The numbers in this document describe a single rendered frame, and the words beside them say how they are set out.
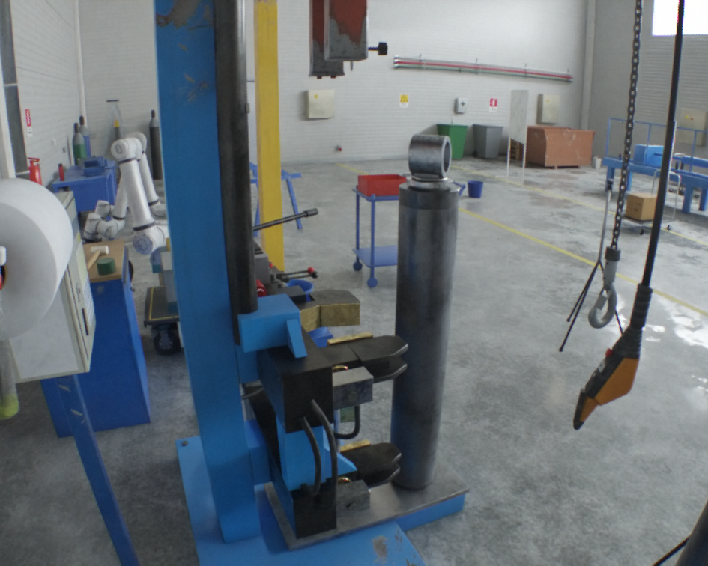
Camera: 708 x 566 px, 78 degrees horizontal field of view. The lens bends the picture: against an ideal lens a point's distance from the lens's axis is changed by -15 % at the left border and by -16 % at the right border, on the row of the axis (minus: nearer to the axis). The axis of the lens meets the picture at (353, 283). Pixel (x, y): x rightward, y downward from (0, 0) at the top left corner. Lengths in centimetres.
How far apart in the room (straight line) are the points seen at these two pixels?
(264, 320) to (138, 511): 143
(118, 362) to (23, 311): 198
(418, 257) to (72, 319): 113
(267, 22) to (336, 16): 280
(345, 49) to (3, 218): 92
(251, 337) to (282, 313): 11
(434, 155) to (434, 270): 40
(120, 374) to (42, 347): 171
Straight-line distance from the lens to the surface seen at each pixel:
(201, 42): 147
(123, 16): 1239
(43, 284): 97
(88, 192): 843
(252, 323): 146
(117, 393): 305
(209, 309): 159
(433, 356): 194
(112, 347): 291
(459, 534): 240
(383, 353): 163
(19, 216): 95
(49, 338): 130
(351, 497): 178
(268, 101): 414
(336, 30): 140
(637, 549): 257
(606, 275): 128
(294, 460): 162
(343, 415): 224
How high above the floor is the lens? 180
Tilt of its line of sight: 21 degrees down
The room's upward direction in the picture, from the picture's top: straight up
